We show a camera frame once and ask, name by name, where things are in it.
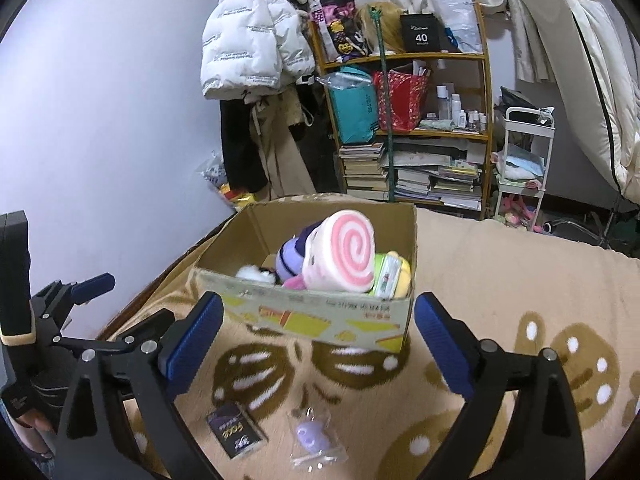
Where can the white puffer jacket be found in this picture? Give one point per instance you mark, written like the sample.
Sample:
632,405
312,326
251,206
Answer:
250,35

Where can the dark card packet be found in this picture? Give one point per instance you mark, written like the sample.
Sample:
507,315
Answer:
235,430

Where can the beige hanging trousers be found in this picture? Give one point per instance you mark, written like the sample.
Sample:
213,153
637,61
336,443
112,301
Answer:
280,160

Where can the white and yellow plush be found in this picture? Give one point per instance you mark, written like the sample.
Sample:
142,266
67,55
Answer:
250,272

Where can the white trolley cart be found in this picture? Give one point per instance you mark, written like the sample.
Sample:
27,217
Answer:
510,130

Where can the pink swirl roll plush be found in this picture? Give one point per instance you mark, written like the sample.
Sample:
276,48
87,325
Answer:
345,250

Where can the pale green pouch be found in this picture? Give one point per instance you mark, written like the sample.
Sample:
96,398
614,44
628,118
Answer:
435,124

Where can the black hanging coat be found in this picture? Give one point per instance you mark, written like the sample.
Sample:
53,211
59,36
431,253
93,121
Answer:
240,150

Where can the teal paper bag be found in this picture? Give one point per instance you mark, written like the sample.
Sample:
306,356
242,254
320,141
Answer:
352,110

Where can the green tissue pack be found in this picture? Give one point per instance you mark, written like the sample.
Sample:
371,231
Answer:
387,275

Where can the stack of old books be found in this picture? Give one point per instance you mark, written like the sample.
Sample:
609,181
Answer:
365,170

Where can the yellow dog plush toy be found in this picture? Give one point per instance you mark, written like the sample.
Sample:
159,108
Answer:
406,275

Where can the wooden shelf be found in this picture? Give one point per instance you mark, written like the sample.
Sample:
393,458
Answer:
440,56

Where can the purple printed bag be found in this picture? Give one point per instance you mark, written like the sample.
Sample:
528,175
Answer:
340,25

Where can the row of white bottles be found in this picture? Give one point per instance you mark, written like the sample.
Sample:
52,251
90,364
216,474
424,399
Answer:
455,110

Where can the blonde wig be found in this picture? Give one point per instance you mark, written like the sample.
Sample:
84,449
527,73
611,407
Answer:
392,25

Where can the plastic bag of snacks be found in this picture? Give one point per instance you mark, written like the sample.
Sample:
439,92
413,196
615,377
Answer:
217,175

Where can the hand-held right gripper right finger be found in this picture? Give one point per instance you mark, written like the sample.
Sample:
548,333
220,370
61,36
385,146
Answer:
445,345

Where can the dark hanging garment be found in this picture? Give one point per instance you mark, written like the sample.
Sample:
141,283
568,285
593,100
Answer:
320,155

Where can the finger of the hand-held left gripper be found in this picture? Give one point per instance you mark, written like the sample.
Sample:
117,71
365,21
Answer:
95,287
140,327

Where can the blue and white cloth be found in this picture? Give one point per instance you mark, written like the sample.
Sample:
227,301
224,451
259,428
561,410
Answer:
520,167

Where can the beige floral blanket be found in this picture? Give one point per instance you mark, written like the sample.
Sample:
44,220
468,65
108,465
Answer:
475,260

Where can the black bag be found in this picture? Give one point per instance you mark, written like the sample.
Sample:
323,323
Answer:
517,105

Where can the pile of books and papers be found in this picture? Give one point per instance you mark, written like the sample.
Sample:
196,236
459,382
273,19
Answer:
430,180

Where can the person's left hand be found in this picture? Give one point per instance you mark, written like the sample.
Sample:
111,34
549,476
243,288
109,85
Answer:
30,380

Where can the clear bag with purple toy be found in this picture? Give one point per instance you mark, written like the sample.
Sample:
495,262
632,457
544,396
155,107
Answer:
312,437

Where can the purple plush toy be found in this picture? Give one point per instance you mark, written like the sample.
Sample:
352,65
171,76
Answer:
290,260

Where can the red gift bag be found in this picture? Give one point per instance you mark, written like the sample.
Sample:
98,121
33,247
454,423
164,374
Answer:
405,100

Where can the printed cardboard box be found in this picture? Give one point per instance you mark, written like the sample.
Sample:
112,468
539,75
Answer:
320,317

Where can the white plastic bag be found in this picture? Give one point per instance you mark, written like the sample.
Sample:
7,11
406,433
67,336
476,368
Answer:
457,10

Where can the black box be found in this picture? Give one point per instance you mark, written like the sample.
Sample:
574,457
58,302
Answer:
422,35

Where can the pink toys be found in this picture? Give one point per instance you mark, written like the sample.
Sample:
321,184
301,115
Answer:
517,207

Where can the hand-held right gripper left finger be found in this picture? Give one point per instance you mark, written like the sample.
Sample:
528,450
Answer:
192,345

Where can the cream recliner chair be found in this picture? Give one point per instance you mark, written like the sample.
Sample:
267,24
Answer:
565,35

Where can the green pole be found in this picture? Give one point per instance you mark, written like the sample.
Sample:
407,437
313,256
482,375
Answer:
385,105

